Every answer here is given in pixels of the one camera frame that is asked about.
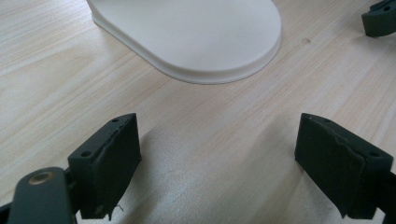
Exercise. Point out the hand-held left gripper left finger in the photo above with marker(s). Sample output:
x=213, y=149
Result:
x=109, y=161

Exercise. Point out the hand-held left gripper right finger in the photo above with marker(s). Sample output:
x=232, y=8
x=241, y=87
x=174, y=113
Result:
x=336, y=161

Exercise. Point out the white oval lamp base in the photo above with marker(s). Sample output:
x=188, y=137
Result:
x=199, y=34

